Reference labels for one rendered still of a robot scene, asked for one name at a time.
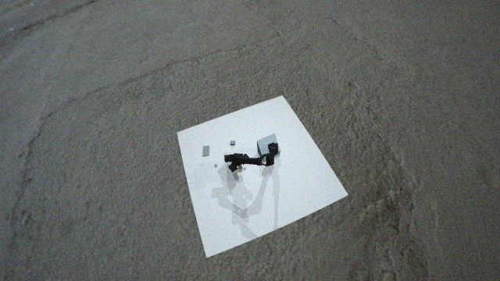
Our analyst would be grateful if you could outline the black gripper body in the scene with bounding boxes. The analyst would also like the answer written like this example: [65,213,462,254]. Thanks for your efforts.
[228,154,249,172]

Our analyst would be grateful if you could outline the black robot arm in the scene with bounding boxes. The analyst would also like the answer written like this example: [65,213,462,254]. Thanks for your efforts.
[224,142,279,166]

